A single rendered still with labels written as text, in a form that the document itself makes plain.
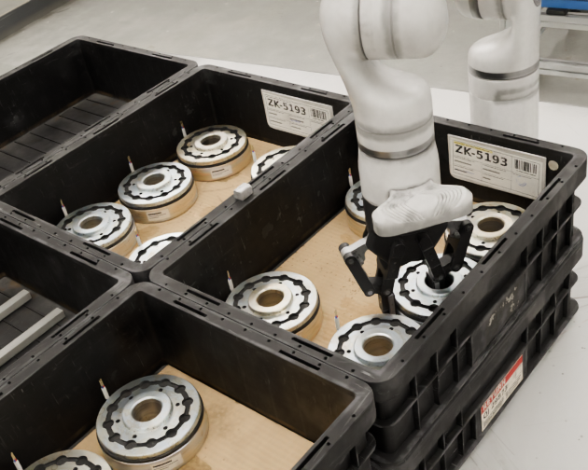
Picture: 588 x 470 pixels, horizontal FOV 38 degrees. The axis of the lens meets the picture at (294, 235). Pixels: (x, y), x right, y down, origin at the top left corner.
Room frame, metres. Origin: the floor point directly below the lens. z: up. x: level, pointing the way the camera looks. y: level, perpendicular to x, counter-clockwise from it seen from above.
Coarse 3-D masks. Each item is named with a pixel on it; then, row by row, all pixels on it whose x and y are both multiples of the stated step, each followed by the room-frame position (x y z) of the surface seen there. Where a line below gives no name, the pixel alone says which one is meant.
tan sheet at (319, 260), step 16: (336, 224) 0.86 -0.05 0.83; (320, 240) 0.83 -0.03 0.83; (336, 240) 0.83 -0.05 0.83; (352, 240) 0.82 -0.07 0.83; (304, 256) 0.81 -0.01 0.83; (320, 256) 0.80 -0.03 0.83; (336, 256) 0.80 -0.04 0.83; (368, 256) 0.78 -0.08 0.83; (304, 272) 0.78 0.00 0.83; (320, 272) 0.77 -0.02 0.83; (336, 272) 0.77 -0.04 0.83; (368, 272) 0.75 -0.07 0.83; (320, 288) 0.74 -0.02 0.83; (336, 288) 0.74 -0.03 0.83; (352, 288) 0.73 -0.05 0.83; (336, 304) 0.71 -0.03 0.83; (352, 304) 0.71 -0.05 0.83; (368, 304) 0.70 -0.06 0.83; (352, 320) 0.68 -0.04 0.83; (320, 336) 0.67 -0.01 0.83
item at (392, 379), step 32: (448, 128) 0.87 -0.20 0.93; (480, 128) 0.85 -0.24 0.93; (576, 160) 0.75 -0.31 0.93; (256, 192) 0.81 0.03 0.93; (544, 192) 0.70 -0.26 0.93; (224, 224) 0.76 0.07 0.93; (512, 224) 0.66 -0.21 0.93; (544, 224) 0.68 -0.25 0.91; (512, 256) 0.63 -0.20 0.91; (192, 288) 0.66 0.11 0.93; (480, 288) 0.59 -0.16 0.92; (256, 320) 0.60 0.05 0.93; (448, 320) 0.55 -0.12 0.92; (320, 352) 0.54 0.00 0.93; (416, 352) 0.52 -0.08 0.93; (384, 384) 0.49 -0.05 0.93
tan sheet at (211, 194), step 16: (256, 144) 1.10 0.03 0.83; (272, 144) 1.09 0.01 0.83; (176, 160) 1.09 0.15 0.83; (240, 176) 1.02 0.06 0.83; (208, 192) 0.99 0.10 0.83; (224, 192) 0.98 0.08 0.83; (192, 208) 0.96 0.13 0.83; (208, 208) 0.95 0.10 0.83; (144, 224) 0.94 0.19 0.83; (160, 224) 0.94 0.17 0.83; (176, 224) 0.93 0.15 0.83; (192, 224) 0.92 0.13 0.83; (144, 240) 0.91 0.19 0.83; (128, 256) 0.88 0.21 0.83
